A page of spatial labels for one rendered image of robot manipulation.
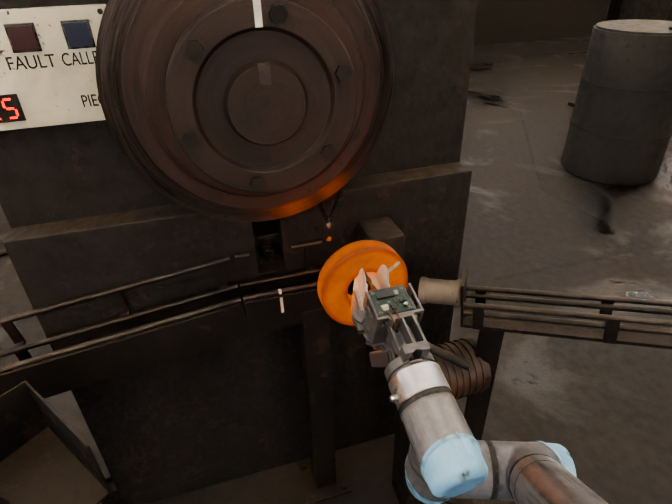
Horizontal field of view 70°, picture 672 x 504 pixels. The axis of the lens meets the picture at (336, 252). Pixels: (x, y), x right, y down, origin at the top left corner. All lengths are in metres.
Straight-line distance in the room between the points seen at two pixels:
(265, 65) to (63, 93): 0.39
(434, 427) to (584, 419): 1.24
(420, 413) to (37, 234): 0.76
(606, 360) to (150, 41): 1.80
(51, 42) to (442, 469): 0.85
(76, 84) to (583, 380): 1.74
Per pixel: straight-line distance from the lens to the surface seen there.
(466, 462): 0.61
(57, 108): 0.98
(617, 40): 3.31
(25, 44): 0.96
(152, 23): 0.78
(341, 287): 0.79
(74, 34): 0.94
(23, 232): 1.07
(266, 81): 0.72
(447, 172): 1.13
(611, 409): 1.89
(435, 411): 0.63
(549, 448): 0.76
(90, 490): 0.91
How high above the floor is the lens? 1.31
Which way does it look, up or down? 32 degrees down
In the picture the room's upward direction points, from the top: 2 degrees counter-clockwise
